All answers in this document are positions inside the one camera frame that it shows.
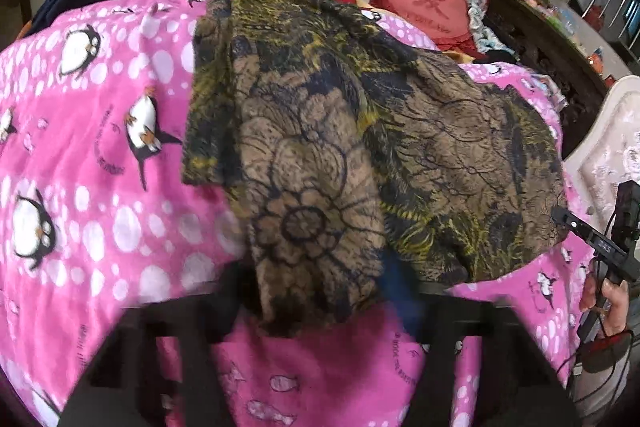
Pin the brown floral patterned shirt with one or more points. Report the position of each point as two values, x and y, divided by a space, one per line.
340 147

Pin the person's right hand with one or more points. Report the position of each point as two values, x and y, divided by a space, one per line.
612 304

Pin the white ornate upholstered chair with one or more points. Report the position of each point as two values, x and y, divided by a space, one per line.
605 142

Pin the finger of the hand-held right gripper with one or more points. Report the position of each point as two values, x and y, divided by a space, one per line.
582 229

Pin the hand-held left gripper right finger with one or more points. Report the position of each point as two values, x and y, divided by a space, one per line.
400 292

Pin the metal rack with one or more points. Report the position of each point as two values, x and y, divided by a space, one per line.
612 7

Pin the red heart-shaped cushion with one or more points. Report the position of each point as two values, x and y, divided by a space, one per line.
427 2

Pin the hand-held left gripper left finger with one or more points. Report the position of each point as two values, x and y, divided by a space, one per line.
165 347

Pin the light blue frilled cloth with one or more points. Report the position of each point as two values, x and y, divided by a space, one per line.
480 27

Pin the dark carved wooden cabinet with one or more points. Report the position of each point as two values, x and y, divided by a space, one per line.
540 57

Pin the pink penguin print blanket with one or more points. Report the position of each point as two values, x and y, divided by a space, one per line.
100 167

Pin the person's right forearm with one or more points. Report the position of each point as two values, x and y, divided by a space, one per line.
600 392

